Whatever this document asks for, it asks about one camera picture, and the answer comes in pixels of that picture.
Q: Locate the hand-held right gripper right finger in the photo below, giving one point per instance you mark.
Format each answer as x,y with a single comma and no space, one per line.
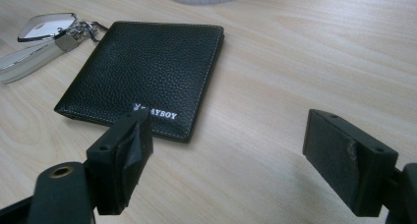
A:
344,158

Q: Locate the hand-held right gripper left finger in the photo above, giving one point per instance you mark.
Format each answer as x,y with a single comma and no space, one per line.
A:
121,165

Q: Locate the black leather wallet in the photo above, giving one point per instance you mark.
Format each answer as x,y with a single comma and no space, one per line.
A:
144,80

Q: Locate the silver key fob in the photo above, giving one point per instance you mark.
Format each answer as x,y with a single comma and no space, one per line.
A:
36,47

